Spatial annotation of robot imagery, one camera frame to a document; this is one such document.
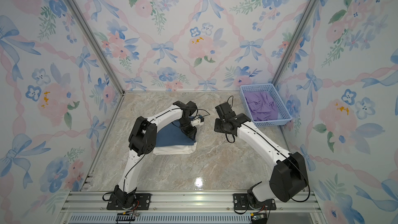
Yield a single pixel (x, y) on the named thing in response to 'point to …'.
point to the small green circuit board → (257, 216)
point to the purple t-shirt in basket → (261, 106)
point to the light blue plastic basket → (284, 118)
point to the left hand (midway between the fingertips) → (193, 136)
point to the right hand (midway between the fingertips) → (220, 126)
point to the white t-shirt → (174, 149)
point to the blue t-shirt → (171, 135)
